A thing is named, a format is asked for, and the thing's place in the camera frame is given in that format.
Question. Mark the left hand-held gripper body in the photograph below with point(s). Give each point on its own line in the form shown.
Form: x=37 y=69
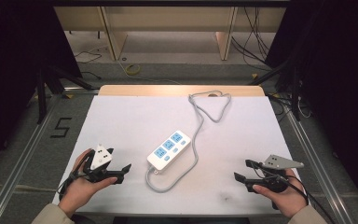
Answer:
x=101 y=157

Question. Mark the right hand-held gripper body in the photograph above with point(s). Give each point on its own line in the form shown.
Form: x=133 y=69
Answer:
x=279 y=162

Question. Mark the person's right hand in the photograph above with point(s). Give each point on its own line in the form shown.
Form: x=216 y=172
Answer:
x=290 y=200

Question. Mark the person's left hand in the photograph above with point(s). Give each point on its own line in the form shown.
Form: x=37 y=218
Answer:
x=77 y=193

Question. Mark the white table cover sheet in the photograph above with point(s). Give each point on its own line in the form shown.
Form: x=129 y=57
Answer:
x=130 y=124

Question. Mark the white power strip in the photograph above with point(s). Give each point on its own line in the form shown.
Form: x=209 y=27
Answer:
x=171 y=152

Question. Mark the black metal stand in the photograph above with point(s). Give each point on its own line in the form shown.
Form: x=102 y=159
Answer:
x=295 y=90
x=42 y=93

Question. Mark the yellow tape roll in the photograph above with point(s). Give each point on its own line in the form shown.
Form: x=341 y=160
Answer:
x=132 y=69

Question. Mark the dark curtain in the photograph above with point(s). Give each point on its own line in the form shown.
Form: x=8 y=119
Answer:
x=338 y=77
x=15 y=62

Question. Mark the light wooden desk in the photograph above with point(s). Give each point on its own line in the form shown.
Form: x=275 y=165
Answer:
x=167 y=20

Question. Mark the aluminium floor rail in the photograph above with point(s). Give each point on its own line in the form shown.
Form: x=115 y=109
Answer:
x=317 y=161
x=21 y=155

